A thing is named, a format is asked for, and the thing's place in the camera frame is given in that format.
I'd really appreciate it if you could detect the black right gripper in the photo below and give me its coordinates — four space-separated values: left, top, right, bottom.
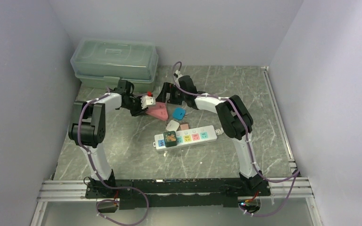
156 82 188 105

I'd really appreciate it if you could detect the blue plug adapter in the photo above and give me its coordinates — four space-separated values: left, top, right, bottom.
172 108 186 121

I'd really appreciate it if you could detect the pink triangular power strip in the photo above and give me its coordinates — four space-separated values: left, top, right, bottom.
146 102 169 121

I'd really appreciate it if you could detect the dark green cube socket adapter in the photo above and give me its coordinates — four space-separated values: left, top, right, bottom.
163 131 177 147

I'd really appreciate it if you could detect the white multicolour power strip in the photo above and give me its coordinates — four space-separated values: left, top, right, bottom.
153 125 218 152

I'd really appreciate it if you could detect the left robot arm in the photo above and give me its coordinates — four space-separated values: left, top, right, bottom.
68 80 156 198

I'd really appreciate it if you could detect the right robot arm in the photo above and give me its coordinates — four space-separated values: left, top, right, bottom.
156 75 263 195

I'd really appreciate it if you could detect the white flat plug adapter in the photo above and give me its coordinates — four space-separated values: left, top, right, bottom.
165 120 180 131

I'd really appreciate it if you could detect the small pink charger plug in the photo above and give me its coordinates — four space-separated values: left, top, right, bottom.
180 123 189 130

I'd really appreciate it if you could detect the green plastic storage box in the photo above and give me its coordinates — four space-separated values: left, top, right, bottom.
70 38 158 93

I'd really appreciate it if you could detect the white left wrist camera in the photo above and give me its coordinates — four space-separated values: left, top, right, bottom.
140 92 156 109

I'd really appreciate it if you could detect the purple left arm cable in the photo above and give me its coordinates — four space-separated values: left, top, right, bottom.
77 90 150 226

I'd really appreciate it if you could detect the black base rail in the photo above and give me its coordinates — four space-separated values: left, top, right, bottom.
85 178 271 210

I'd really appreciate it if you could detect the aluminium frame rail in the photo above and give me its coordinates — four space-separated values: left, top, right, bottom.
31 69 322 226

